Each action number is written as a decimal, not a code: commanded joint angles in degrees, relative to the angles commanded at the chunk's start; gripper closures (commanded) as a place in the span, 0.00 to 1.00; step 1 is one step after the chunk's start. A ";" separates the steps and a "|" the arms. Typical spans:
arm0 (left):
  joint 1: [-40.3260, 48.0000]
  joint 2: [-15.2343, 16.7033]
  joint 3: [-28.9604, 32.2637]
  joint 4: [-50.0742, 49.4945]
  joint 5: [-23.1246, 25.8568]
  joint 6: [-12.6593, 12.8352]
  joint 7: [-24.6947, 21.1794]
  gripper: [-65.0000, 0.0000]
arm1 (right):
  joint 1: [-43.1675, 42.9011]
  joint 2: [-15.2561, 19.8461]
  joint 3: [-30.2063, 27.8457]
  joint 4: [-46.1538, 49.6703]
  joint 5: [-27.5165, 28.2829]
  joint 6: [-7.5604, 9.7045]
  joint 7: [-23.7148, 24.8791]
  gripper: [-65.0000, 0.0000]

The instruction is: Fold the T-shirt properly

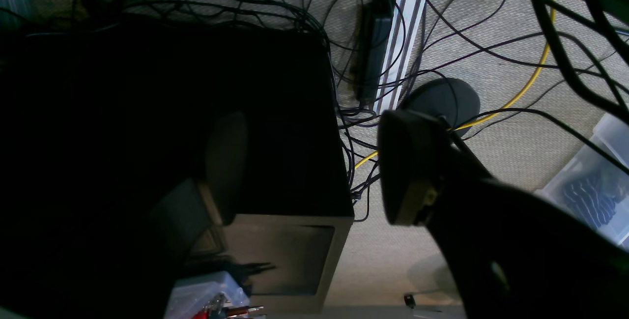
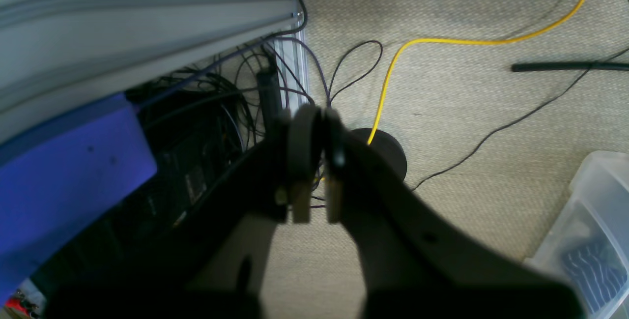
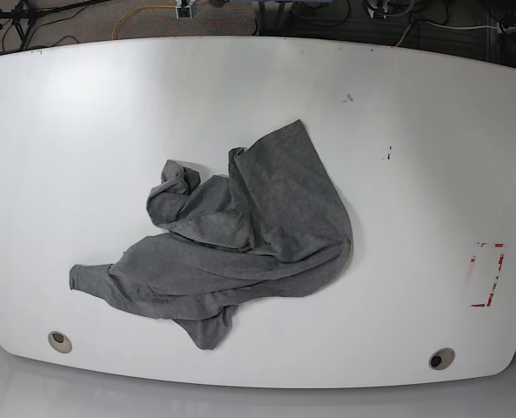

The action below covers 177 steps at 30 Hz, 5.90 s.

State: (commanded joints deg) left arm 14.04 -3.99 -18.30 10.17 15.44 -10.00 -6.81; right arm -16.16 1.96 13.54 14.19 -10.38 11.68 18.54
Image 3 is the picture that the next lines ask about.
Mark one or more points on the left table cable grommet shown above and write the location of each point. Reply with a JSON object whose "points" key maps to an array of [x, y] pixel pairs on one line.
{"points": [[59, 342]]}

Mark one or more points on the right table cable grommet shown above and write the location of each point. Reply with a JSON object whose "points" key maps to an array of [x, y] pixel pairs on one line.
{"points": [[442, 359]]}

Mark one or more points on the red tape rectangle marking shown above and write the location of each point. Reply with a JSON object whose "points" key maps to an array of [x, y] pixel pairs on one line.
{"points": [[483, 274]]}

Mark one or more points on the table cable grommet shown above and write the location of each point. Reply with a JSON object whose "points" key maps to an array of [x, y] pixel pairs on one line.
{"points": [[59, 342], [442, 359]]}

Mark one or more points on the small aluminium profile block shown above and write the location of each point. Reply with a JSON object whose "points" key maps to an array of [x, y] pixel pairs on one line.
{"points": [[185, 10]]}

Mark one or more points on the grey T-shirt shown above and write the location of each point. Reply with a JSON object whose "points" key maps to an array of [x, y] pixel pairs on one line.
{"points": [[273, 226]]}

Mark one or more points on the black tripod stand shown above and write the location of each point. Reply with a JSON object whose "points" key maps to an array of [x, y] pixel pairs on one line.
{"points": [[24, 16]]}

